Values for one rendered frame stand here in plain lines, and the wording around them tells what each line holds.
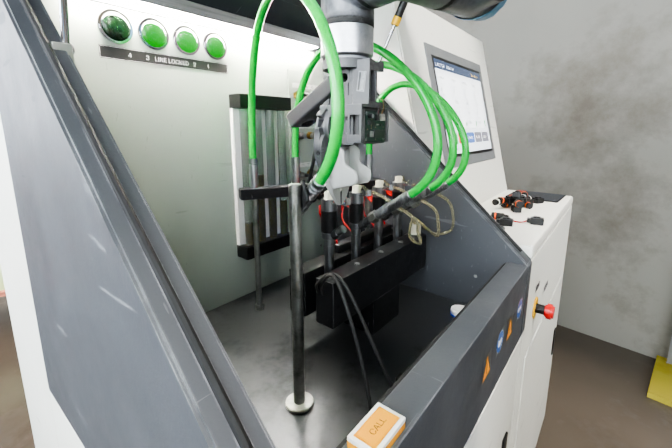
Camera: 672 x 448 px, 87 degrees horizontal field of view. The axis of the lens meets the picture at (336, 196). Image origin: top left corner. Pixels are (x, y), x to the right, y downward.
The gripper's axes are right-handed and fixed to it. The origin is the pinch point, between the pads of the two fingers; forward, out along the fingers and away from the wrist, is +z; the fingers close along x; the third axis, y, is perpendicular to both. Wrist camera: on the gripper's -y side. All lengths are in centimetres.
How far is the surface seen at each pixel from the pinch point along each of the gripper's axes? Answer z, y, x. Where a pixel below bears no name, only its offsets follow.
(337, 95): -14.0, 11.2, -13.5
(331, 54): -18.1, 10.0, -13.0
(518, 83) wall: -37, -22, 208
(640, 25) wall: -60, 34, 201
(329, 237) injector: 7.7, -2.5, 1.3
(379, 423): 15.2, 20.6, -19.4
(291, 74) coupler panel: -23.3, -31.0, 21.0
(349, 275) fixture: 13.6, 1.6, 1.6
